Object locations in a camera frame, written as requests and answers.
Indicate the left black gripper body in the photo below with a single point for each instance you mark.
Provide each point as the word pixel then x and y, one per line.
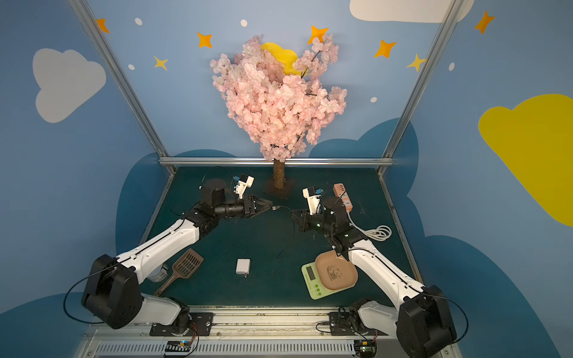
pixel 248 208

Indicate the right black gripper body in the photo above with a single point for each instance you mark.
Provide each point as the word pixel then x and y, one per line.
pixel 307 219

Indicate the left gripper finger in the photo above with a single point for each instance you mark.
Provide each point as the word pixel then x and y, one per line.
pixel 263 203
pixel 256 212

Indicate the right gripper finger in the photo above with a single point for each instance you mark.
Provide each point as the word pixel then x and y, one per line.
pixel 296 227
pixel 298 213

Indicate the orange power strip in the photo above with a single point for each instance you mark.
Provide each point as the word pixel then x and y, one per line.
pixel 341 192

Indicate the white charger adapter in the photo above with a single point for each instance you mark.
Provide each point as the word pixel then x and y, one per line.
pixel 243 267

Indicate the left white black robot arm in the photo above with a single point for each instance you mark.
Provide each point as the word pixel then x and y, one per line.
pixel 112 292

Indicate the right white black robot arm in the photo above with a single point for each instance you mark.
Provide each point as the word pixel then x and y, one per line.
pixel 419 318

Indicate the green electronic scale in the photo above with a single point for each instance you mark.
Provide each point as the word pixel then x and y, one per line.
pixel 314 285

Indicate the pink square plate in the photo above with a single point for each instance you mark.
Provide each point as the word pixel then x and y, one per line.
pixel 335 272

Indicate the brown slotted scoop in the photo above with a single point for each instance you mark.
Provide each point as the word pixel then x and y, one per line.
pixel 183 268

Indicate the pink cherry blossom tree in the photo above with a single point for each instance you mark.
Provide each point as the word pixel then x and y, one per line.
pixel 281 110

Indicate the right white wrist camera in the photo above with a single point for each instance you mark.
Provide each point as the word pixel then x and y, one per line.
pixel 313 196

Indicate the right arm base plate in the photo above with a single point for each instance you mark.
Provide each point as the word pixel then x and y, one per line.
pixel 344 324

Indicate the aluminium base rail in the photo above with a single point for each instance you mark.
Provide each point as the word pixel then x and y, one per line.
pixel 243 332

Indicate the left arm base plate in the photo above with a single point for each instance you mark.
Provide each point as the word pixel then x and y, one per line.
pixel 199 324

